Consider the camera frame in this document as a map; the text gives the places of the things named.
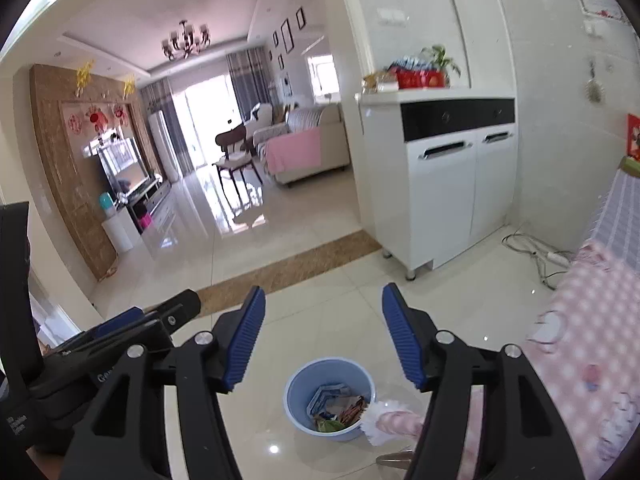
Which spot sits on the white cylindrical bin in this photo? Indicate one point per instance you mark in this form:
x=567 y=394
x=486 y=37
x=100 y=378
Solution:
x=121 y=231

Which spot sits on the pink blanket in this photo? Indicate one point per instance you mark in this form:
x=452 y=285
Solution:
x=294 y=151

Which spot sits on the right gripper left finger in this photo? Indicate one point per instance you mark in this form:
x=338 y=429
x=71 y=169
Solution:
x=122 y=436

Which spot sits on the television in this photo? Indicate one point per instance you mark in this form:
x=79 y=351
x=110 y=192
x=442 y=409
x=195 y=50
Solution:
x=123 y=166

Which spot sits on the white sideboard cabinet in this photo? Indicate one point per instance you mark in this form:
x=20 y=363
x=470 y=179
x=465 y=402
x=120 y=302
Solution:
x=441 y=167

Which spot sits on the dark wooden chair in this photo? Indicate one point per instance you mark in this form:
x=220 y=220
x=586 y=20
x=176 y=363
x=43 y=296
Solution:
x=236 y=155

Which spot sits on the beige sofa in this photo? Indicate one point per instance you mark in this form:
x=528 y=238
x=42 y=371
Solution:
x=334 y=144

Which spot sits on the pink and purple checkered tablecloth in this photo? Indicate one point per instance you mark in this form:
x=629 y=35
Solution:
x=584 y=349

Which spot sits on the wooden table leg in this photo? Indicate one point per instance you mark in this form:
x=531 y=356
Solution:
x=399 y=460

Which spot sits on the red gift box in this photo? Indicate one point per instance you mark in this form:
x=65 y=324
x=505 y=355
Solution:
x=420 y=79

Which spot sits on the blue white plastic bag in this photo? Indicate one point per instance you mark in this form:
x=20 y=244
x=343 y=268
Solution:
x=323 y=395

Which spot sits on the light blue plastic bucket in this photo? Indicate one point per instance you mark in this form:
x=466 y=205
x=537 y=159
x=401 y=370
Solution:
x=341 y=422

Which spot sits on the black chandelier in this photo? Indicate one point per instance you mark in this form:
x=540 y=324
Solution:
x=186 y=41

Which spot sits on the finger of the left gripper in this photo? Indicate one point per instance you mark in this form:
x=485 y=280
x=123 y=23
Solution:
x=174 y=313
x=122 y=320

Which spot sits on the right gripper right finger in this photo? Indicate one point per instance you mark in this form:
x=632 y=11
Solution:
x=522 y=435

